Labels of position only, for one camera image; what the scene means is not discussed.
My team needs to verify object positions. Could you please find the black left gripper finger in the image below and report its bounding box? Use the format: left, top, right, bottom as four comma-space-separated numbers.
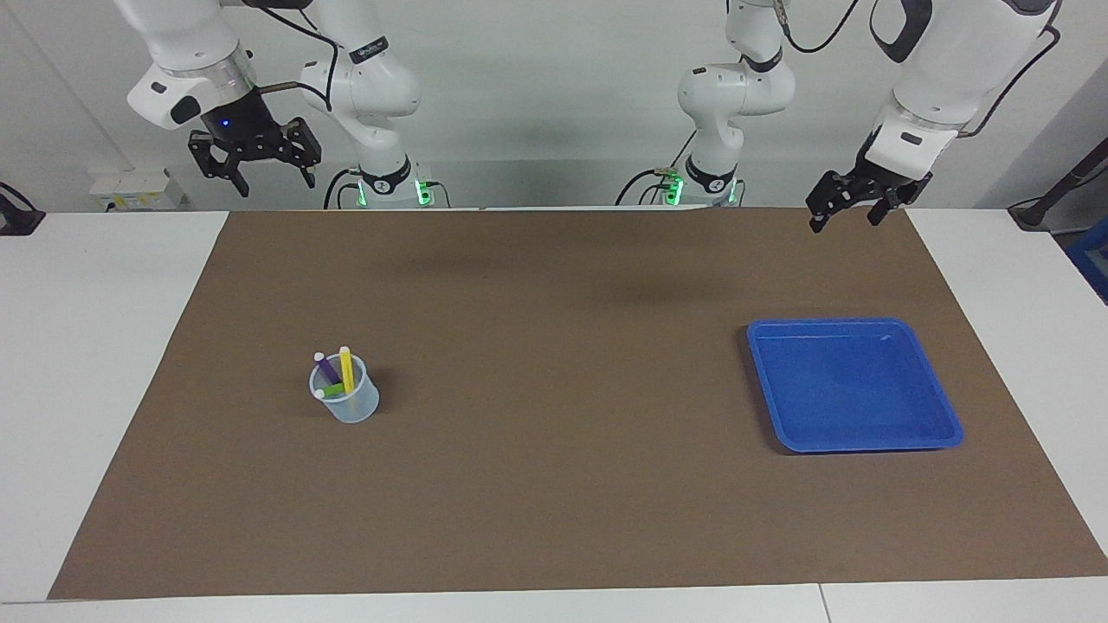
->
867, 185, 912, 228
805, 170, 858, 234

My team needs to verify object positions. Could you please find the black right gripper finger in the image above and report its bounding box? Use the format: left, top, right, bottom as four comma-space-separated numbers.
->
285, 118, 324, 190
188, 133, 251, 199

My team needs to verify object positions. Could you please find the blue plastic tray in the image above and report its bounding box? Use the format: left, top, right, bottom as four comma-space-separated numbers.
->
746, 318, 964, 454

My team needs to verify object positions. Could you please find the black stand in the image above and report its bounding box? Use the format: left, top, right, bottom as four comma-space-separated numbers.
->
1008, 138, 1108, 231

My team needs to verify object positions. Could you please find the black table clamp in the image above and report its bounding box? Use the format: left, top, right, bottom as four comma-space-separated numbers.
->
0, 182, 46, 236

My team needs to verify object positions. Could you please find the blue crate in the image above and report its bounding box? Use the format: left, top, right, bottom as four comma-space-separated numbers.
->
1066, 216, 1108, 304

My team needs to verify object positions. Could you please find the clear plastic cup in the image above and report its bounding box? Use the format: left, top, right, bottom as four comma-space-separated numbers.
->
309, 352, 380, 424

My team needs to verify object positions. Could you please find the brown table mat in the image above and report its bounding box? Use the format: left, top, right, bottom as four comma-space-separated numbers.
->
48, 206, 1108, 601

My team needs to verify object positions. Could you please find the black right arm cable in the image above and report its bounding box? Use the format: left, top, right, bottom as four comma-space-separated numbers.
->
242, 0, 338, 113

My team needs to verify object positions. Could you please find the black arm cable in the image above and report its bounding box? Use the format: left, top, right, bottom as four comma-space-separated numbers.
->
242, 0, 338, 113
775, 0, 1064, 139

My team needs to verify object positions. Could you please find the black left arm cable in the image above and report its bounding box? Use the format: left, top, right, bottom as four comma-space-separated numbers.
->
775, 0, 1064, 139

